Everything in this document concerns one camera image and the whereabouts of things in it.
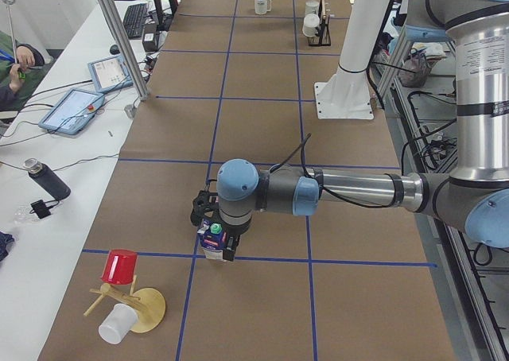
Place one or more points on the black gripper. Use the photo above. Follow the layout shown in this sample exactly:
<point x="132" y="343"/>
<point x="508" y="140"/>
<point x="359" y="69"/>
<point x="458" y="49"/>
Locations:
<point x="231" y="253"/>

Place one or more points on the black water bottle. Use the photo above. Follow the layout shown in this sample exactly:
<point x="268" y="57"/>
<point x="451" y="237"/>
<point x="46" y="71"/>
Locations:
<point x="47" y="179"/>

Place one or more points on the blue Pascual milk carton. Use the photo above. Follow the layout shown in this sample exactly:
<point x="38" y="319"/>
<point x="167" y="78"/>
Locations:
<point x="212" y="238"/>

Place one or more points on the black keyboard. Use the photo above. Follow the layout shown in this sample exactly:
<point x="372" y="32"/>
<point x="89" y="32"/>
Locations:
<point x="134" y="20"/>

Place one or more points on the teach pendant tablet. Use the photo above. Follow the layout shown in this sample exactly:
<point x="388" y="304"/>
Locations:
<point x="73" y="112"/>
<point x="109" y="74"/>

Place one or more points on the teach pendant tablet far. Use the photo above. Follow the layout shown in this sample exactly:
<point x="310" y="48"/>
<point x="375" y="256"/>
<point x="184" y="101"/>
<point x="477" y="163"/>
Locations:
<point x="109" y="74"/>

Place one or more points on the teach pendant tablet near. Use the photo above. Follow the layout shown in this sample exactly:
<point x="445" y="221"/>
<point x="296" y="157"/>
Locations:
<point x="73" y="112"/>

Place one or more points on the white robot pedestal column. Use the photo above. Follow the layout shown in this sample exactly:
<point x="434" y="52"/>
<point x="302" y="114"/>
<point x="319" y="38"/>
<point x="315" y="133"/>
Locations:
<point x="346" y="95"/>

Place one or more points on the white mug on rack upper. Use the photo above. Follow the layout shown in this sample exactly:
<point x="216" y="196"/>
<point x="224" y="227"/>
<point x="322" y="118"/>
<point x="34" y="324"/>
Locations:
<point x="311" y="7"/>

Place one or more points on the wooden mug tree stand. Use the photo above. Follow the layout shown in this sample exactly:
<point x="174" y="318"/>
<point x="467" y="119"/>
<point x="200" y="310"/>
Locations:
<point x="148" y="303"/>

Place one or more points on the white cup on tree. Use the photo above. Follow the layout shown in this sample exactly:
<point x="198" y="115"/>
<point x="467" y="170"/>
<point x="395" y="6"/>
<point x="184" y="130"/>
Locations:
<point x="118" y="323"/>

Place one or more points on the black power adapter box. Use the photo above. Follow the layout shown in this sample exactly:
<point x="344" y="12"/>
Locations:
<point x="150" y="37"/>

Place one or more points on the black wire mug rack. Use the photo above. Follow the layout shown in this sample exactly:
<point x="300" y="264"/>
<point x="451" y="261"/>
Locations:
<point x="323" y="37"/>

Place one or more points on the red plastic cup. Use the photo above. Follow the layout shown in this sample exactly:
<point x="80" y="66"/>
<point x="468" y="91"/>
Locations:
<point x="119" y="267"/>

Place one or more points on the white mug grey inside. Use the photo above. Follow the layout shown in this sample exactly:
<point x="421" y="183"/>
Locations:
<point x="262" y="7"/>

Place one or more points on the person in green jacket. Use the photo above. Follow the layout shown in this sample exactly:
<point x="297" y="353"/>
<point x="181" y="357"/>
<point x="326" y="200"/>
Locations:
<point x="22" y="69"/>

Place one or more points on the aluminium frame post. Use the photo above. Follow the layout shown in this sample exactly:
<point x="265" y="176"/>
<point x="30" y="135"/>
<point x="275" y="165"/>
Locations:
<point x="118" y="32"/>

